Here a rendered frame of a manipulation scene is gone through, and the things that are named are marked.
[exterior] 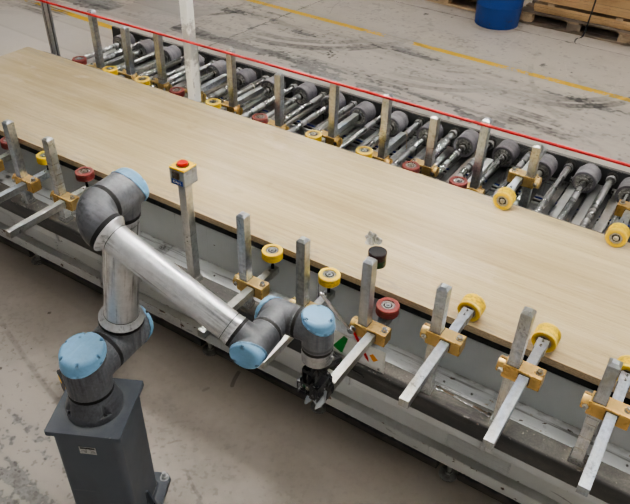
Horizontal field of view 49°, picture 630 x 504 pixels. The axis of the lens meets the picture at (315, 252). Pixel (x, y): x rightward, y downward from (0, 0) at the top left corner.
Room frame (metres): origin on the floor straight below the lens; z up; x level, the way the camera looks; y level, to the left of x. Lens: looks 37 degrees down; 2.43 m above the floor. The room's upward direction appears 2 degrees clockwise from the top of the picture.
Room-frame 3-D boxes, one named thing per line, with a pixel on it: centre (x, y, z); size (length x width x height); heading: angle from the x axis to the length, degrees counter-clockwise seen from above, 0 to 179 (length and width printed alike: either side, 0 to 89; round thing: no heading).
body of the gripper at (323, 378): (1.36, -0.01, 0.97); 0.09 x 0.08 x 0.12; 148
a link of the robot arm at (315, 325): (1.36, -0.01, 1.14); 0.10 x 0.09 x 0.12; 64
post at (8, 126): (2.62, 1.31, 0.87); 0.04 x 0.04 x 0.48; 58
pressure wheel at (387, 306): (1.74, -0.25, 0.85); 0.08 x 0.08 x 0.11
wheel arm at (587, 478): (1.23, -0.81, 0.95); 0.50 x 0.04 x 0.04; 148
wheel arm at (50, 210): (2.39, 1.11, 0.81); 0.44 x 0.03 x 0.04; 148
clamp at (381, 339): (1.68, -0.19, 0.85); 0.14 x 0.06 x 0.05; 58
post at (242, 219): (1.95, 0.25, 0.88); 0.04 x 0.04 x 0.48; 58
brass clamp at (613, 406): (1.28, -0.83, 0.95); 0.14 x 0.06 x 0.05; 58
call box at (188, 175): (2.09, 0.47, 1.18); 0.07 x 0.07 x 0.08; 58
